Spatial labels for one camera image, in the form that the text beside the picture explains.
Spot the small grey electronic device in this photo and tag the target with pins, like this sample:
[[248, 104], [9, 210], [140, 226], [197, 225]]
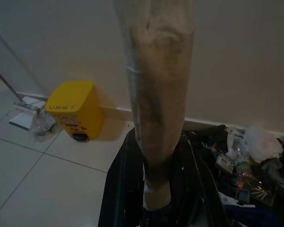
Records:
[[224, 163]]

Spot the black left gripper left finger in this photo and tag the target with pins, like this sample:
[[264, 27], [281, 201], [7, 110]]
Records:
[[123, 189]]

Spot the black box with gold lines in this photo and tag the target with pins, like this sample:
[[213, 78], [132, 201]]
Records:
[[258, 194]]

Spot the white flat mop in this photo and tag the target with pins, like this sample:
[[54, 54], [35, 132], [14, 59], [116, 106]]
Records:
[[26, 118]]

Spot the clear crumpled plastic bag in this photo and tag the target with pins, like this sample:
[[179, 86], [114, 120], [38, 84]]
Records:
[[41, 127]]

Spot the yellow pedal bin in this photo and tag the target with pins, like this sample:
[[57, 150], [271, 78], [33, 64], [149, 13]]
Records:
[[78, 104]]

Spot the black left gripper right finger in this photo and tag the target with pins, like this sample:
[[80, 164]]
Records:
[[194, 189]]

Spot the white plastic bag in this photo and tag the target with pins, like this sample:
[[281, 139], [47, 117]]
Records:
[[262, 146]]

